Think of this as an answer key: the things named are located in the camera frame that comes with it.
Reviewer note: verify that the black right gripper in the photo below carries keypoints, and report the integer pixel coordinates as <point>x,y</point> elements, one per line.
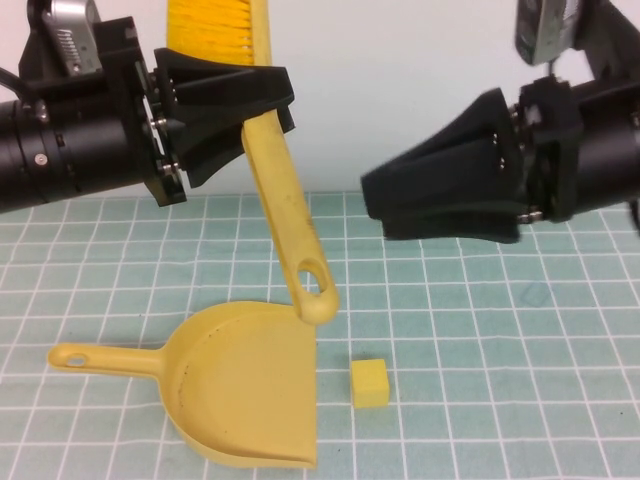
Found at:
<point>550,150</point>

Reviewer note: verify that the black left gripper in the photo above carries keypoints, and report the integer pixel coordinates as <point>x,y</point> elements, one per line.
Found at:
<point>155,145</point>

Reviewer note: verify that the yellow hand brush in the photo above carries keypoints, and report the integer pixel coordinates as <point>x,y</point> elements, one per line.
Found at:
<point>280,200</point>

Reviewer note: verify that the small yellow foam cube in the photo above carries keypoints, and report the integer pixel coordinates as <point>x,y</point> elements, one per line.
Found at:
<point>370,385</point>

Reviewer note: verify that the yellow plastic dustpan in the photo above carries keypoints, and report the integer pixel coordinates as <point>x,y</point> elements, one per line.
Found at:
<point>250,390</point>

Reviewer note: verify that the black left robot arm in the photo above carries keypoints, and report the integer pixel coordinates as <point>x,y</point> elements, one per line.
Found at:
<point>75,150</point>

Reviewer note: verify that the green white-grid tablecloth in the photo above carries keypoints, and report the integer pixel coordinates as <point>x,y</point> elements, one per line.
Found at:
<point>500,350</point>

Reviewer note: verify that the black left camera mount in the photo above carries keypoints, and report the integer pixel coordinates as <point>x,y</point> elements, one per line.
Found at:
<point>115,45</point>

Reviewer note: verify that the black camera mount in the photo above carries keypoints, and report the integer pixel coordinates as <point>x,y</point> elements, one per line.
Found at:
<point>115,45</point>
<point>610,45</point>

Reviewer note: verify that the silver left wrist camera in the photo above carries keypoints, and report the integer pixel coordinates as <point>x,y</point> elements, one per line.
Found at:
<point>75,35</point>

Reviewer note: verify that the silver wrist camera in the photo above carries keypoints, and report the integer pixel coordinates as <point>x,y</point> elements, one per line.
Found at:
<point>75,35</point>
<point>545,30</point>

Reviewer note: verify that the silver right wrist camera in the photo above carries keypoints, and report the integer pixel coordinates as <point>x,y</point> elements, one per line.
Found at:
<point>545,30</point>

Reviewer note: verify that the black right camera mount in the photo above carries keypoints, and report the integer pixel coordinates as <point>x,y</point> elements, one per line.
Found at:
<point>610,45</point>

